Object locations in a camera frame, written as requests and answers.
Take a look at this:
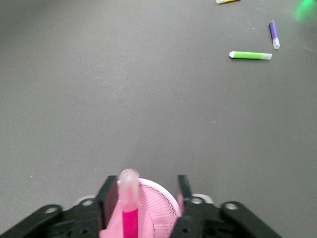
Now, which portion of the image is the green marker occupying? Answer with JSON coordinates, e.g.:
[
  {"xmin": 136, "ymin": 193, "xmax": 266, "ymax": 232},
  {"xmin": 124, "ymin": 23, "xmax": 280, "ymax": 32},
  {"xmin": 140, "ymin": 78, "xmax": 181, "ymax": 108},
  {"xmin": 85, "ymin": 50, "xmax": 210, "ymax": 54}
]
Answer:
[{"xmin": 228, "ymin": 50, "xmax": 273, "ymax": 61}]

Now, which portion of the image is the purple marker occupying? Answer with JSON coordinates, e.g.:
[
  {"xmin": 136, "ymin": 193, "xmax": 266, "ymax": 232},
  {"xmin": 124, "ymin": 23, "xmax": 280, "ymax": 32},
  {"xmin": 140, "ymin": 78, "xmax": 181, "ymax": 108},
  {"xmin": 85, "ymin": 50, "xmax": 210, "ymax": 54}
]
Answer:
[{"xmin": 268, "ymin": 20, "xmax": 281, "ymax": 50}]

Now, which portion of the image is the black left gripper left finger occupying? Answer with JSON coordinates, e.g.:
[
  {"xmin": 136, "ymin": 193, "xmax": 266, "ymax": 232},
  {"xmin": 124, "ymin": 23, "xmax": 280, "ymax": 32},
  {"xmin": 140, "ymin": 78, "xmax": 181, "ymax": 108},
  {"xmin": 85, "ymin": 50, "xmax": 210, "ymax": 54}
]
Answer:
[{"xmin": 98, "ymin": 175, "xmax": 119, "ymax": 229}]

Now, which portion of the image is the pink marker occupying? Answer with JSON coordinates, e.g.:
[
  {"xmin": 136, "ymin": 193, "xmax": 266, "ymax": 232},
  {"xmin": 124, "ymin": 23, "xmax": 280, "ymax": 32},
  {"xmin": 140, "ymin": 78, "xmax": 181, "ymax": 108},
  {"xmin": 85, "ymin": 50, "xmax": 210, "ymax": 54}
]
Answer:
[{"xmin": 118, "ymin": 169, "xmax": 140, "ymax": 238}]

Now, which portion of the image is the pink mesh cup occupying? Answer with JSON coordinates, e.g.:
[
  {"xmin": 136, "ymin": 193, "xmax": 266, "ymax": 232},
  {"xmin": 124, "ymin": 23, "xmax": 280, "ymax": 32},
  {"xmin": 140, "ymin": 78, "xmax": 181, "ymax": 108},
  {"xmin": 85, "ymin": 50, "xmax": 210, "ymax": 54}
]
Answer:
[{"xmin": 99, "ymin": 178, "xmax": 185, "ymax": 238}]

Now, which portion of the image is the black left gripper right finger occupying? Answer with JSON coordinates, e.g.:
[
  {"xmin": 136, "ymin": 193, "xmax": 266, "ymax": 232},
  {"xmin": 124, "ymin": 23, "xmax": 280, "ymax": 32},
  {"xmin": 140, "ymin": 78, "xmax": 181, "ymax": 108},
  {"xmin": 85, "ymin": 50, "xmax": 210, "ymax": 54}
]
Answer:
[{"xmin": 176, "ymin": 174, "xmax": 194, "ymax": 217}]

